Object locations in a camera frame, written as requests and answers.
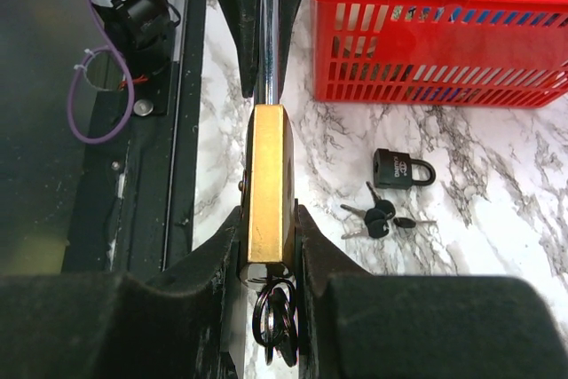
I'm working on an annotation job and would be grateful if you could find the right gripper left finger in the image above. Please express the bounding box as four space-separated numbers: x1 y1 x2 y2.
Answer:
1 209 244 378

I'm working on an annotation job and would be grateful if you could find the brass padlock with keys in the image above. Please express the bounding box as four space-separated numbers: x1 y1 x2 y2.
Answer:
239 0 298 367

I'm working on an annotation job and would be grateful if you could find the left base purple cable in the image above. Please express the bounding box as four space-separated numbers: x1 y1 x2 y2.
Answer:
66 0 150 146

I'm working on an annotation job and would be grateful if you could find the red plastic basket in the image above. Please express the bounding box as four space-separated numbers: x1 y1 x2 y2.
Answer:
312 0 567 108

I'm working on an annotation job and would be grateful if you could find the black mounting rail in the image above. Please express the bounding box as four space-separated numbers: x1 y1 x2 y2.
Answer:
62 0 206 280

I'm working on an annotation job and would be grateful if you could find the black key bunch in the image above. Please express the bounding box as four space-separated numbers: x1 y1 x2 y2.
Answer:
340 181 437 240

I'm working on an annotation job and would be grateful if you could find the black padlock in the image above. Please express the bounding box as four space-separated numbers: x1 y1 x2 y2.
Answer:
373 148 437 190

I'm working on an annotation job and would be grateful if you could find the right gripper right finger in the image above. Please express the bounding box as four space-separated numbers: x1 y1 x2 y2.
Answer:
295 205 567 378

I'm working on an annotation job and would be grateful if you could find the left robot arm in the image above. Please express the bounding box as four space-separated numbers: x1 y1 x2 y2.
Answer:
90 0 301 104

